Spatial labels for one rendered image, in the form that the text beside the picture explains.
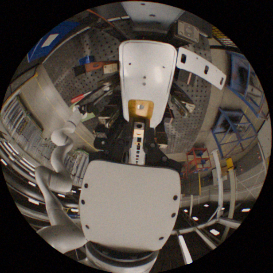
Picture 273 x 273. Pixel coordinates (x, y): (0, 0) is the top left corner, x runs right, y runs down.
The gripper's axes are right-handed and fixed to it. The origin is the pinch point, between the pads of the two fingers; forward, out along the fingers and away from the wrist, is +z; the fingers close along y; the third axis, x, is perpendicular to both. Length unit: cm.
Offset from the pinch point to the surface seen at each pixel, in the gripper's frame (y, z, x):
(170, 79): 10.8, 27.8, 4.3
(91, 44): -41, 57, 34
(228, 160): 669, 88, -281
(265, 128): 771, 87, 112
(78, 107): -15.8, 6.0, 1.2
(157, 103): 7.4, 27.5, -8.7
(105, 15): -14.3, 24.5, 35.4
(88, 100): -15.5, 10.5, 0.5
